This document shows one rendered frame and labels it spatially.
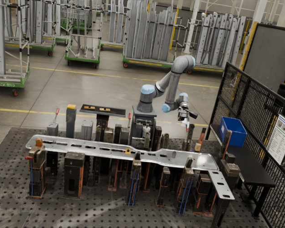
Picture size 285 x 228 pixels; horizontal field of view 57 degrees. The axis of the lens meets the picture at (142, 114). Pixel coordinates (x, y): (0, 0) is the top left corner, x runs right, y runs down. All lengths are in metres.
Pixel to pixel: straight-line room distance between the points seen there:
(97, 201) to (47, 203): 0.33
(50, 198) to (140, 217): 0.62
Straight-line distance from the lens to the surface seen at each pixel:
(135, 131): 2.44
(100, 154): 1.88
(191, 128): 2.07
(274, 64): 4.16
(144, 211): 1.93
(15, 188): 2.11
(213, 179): 1.87
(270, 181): 2.04
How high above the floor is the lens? 2.01
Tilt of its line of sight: 23 degrees down
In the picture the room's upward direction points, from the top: 9 degrees clockwise
